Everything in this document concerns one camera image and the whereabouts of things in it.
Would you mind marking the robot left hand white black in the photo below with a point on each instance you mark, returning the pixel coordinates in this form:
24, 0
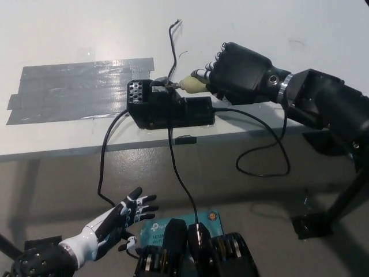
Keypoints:
112, 228

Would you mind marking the robot right hand black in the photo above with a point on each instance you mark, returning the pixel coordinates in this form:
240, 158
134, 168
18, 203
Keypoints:
242, 75

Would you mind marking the black soldering station base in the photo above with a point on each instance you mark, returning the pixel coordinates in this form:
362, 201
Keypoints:
173, 112

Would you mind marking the black robot torso blocks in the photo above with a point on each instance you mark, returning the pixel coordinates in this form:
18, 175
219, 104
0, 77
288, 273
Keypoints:
201, 256

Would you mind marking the teal TP-Link box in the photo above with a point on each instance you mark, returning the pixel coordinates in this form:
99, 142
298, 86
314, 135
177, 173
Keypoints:
155, 228

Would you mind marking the small black tape strip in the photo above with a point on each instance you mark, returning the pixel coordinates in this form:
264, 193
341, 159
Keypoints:
186, 140

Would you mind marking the black table leg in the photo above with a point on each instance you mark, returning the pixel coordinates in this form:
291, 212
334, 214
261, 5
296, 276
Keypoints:
347, 199

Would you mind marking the grey duct tape patch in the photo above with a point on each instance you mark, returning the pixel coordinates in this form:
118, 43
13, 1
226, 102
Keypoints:
72, 91

